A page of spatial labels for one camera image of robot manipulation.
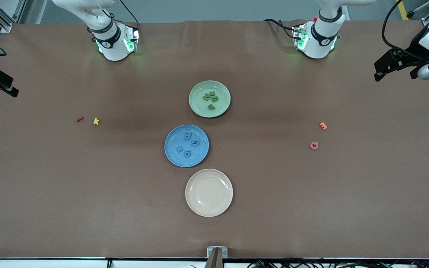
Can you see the green foam letter N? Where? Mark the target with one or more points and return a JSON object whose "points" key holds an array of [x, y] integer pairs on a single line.
{"points": [[206, 96]]}

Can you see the blue foam letter G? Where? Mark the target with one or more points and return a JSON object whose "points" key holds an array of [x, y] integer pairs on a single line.
{"points": [[197, 143]]}

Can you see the cream plate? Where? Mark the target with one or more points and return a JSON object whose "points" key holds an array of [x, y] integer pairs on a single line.
{"points": [[209, 192]]}

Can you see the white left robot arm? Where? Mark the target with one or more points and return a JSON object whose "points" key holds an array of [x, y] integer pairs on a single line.
{"points": [[320, 44]]}

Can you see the brown table mat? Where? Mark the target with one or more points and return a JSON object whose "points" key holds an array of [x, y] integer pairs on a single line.
{"points": [[125, 223]]}

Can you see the pink foam letter G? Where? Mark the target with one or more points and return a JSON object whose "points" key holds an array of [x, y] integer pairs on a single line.
{"points": [[311, 145]]}

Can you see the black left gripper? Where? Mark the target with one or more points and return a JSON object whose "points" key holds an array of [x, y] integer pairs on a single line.
{"points": [[414, 51]]}

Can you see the grey metal camera bracket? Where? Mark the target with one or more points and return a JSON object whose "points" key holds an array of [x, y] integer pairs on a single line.
{"points": [[217, 257]]}

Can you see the blue plate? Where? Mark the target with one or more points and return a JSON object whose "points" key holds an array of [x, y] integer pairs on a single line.
{"points": [[186, 162]]}

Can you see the green foam letter q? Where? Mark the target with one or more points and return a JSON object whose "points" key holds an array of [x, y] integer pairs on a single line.
{"points": [[211, 107]]}

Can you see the blue foam letter E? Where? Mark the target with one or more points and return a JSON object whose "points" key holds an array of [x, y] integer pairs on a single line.
{"points": [[188, 136]]}

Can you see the orange foam letter m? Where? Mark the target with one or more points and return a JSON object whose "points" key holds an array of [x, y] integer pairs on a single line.
{"points": [[323, 126]]}

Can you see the blue foam letter x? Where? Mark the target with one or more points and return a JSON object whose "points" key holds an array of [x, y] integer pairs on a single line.
{"points": [[179, 149]]}

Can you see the green plate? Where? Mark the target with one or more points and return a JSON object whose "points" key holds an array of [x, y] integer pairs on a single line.
{"points": [[209, 85]]}

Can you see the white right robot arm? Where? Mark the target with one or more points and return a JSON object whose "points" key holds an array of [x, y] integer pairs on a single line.
{"points": [[112, 48]]}

